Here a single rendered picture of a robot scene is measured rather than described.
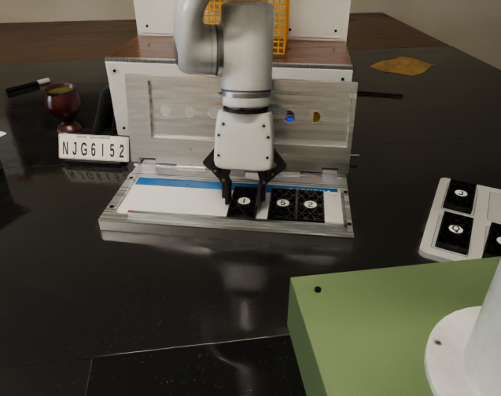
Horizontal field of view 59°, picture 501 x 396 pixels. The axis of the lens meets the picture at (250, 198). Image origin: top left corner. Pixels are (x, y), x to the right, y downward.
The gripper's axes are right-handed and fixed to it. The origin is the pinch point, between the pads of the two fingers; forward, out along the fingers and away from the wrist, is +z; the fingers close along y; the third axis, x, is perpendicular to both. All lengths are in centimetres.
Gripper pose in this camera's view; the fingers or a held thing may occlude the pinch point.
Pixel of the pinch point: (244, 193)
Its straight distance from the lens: 80.3
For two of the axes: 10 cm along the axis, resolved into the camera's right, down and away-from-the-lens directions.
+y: 9.9, 0.6, -1.0
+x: 1.2, -3.5, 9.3
